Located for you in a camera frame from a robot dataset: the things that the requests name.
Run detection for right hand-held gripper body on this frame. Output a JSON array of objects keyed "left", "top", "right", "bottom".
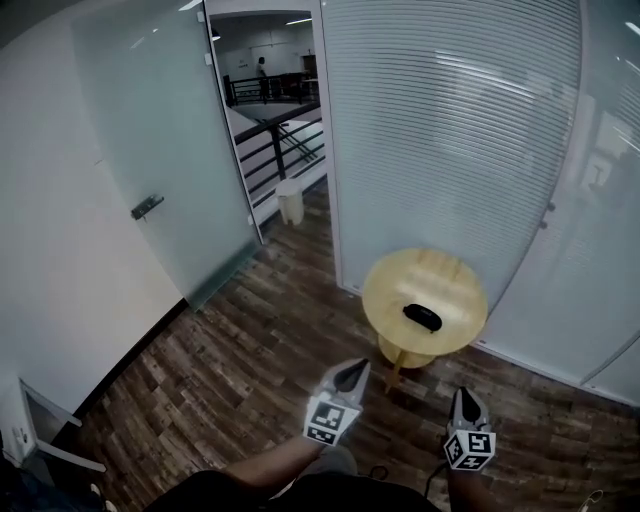
[{"left": 443, "top": 418, "right": 497, "bottom": 473}]

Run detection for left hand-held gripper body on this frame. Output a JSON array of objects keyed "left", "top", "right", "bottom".
[{"left": 301, "top": 380, "right": 364, "bottom": 447}]

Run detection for black glasses case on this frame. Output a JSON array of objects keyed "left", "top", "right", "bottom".
[{"left": 401, "top": 302, "right": 444, "bottom": 333}]

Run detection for person's left forearm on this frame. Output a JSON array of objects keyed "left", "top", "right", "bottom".
[{"left": 218, "top": 438, "right": 329, "bottom": 501}]

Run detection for person's right forearm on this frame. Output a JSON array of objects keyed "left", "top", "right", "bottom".
[{"left": 446, "top": 465, "right": 490, "bottom": 512}]

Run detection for person's grey trousers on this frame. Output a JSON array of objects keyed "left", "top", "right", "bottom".
[{"left": 305, "top": 444, "right": 359, "bottom": 476}]

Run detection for person's black shirt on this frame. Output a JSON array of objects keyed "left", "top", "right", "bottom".
[{"left": 143, "top": 468, "right": 442, "bottom": 512}]

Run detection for round wooden table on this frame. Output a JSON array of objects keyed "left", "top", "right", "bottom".
[{"left": 361, "top": 247, "right": 489, "bottom": 395}]

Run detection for black metal railing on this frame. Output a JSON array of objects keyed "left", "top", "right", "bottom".
[
  {"left": 222, "top": 73, "right": 321, "bottom": 107},
  {"left": 233, "top": 116, "right": 327, "bottom": 210}
]

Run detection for white framed board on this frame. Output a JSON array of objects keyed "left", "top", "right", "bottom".
[{"left": 18, "top": 378, "right": 108, "bottom": 474}]

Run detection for frosted glass door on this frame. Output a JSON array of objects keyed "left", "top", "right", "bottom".
[{"left": 71, "top": 0, "right": 263, "bottom": 312}]

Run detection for black cable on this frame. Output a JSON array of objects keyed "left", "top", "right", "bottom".
[{"left": 368, "top": 460, "right": 451, "bottom": 499}]

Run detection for black door lock handle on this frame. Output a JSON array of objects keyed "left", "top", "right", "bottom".
[{"left": 130, "top": 193, "right": 166, "bottom": 222}]

